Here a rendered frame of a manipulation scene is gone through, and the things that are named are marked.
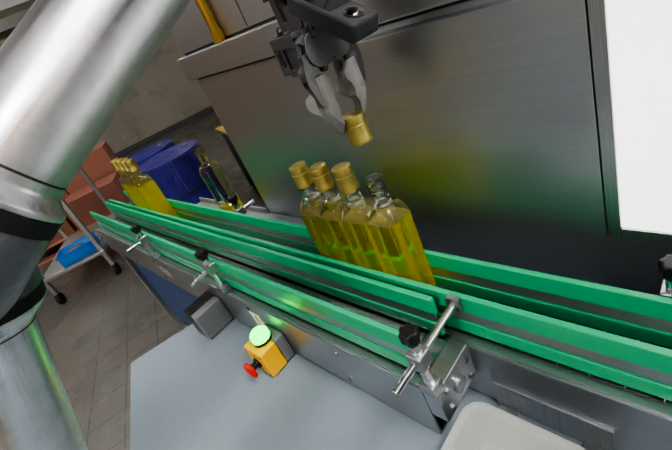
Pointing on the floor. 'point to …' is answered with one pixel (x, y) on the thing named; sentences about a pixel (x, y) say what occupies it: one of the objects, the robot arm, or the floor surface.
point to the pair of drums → (174, 170)
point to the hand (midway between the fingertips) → (353, 119)
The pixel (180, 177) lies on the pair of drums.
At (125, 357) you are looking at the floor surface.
